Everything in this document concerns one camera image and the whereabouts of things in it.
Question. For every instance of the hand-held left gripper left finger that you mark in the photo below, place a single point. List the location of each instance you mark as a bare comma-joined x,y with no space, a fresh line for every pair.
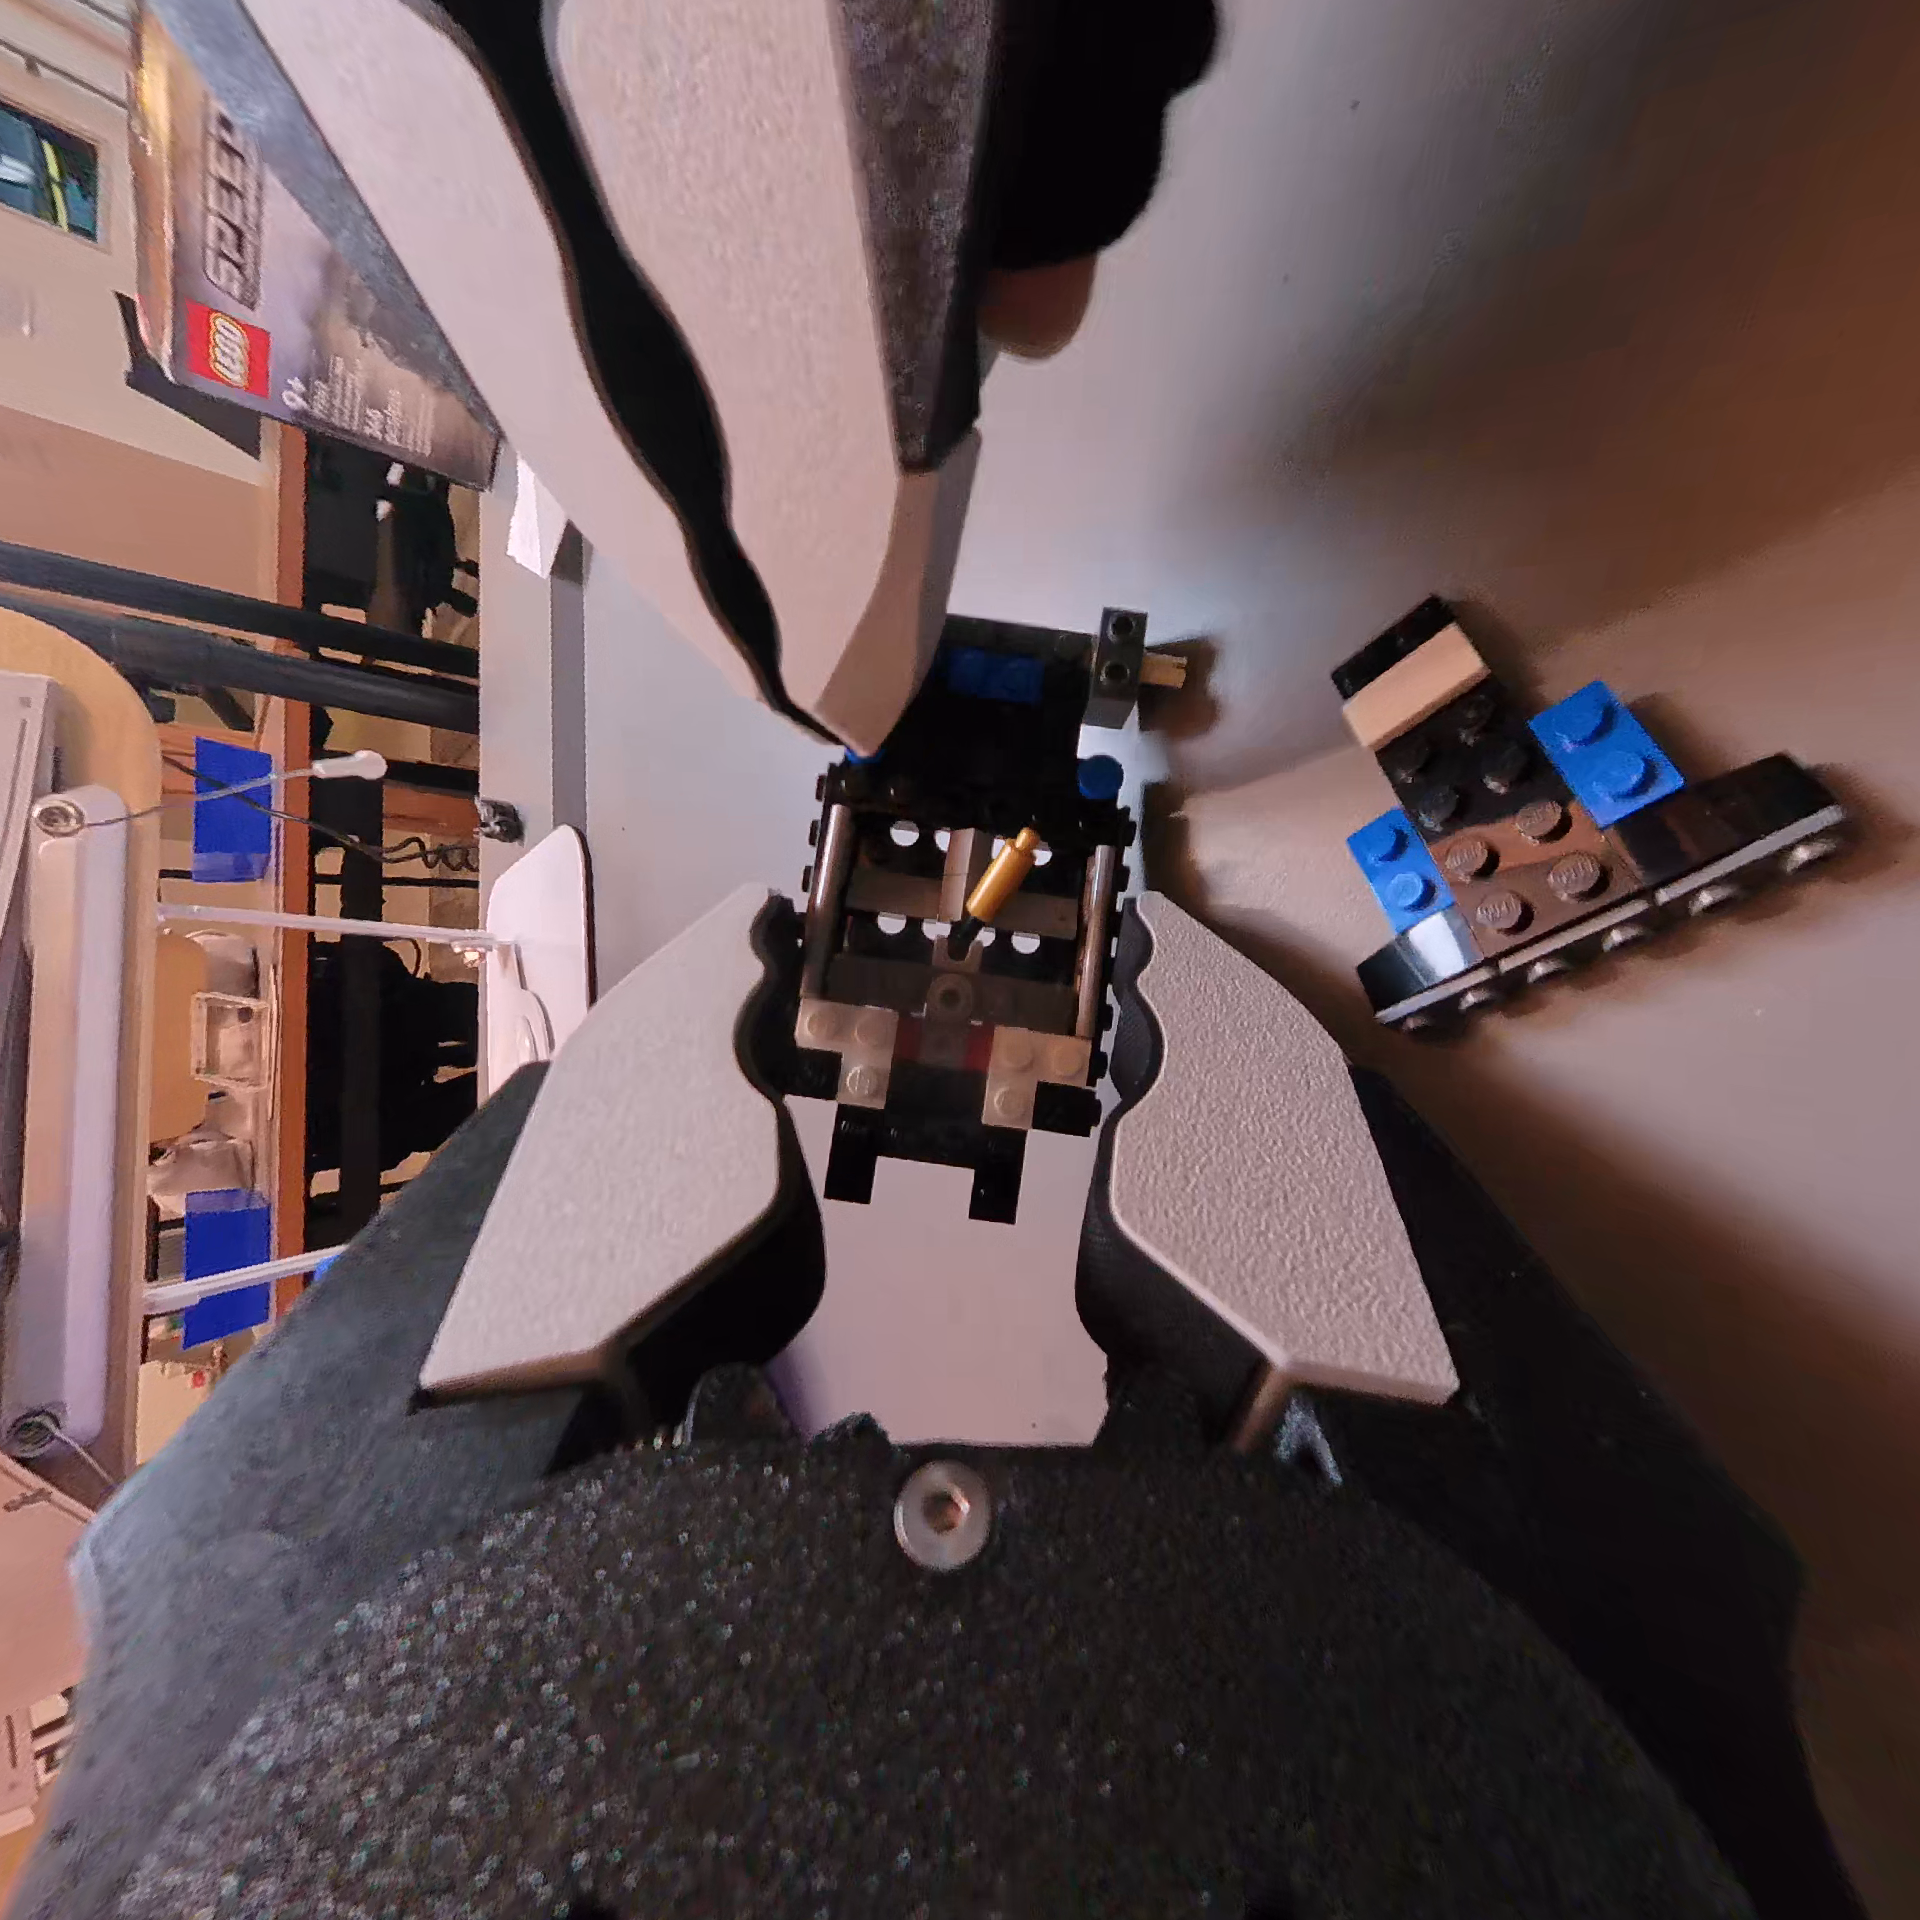
617,1186

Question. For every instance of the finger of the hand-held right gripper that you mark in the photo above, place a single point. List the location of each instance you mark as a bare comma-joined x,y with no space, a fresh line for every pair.
780,271
482,210

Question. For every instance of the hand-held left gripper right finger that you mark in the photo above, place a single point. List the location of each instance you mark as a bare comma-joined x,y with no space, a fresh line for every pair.
1276,1201

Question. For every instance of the lego car model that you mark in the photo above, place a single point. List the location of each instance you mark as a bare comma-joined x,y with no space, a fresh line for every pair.
947,1007

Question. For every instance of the black blue lego subassembly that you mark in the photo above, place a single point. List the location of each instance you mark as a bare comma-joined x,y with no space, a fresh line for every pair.
1533,856

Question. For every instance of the lego set box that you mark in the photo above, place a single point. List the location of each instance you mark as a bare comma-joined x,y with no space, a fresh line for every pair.
301,271

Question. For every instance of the white book stand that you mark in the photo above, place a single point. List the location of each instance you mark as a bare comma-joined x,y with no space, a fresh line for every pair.
540,961

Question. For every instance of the small blue box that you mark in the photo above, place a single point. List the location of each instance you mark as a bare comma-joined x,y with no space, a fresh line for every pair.
228,1259
233,804

